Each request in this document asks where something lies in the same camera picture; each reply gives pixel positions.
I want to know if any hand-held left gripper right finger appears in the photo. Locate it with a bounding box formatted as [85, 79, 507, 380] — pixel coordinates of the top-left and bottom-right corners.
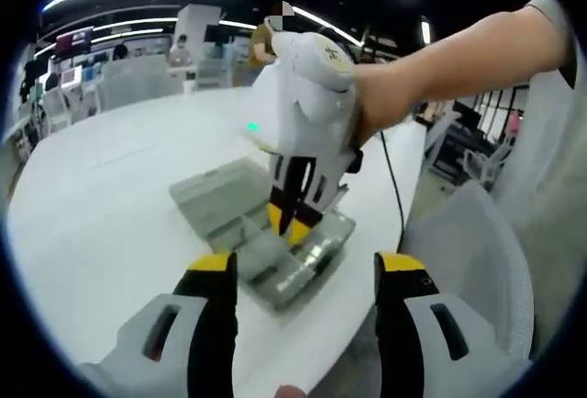
[373, 252, 534, 398]

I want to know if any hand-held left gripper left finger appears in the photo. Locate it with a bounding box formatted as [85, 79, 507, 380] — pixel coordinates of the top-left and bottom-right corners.
[77, 252, 239, 398]

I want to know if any clear grey guide fixture box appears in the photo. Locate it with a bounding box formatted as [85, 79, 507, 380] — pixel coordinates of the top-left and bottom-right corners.
[168, 161, 359, 311]

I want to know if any person's right hand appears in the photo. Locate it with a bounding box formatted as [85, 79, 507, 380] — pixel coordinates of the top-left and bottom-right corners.
[353, 65, 416, 148]

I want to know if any white mesh office chair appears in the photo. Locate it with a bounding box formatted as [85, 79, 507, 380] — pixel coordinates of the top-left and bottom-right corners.
[399, 180, 537, 365]

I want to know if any red wall display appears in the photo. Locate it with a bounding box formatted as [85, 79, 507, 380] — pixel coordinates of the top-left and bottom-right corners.
[54, 25, 96, 56]

